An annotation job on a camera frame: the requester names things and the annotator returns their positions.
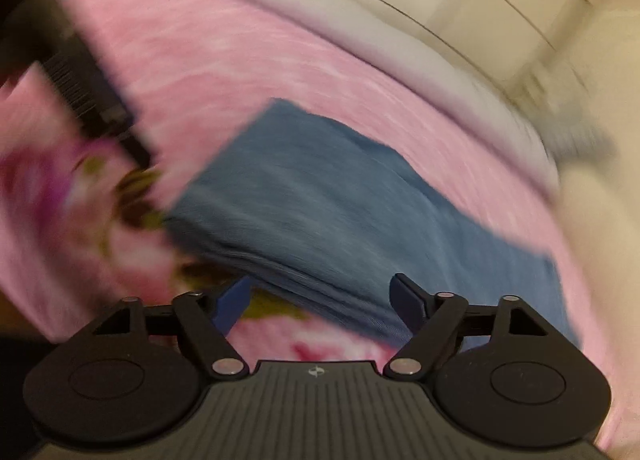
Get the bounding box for pink floral fleece blanket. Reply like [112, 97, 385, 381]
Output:
[1, 0, 612, 459]

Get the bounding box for blue denim jeans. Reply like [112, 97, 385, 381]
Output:
[165, 100, 575, 346]

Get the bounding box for grey-white ribbed mattress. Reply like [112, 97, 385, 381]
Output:
[250, 0, 560, 197]

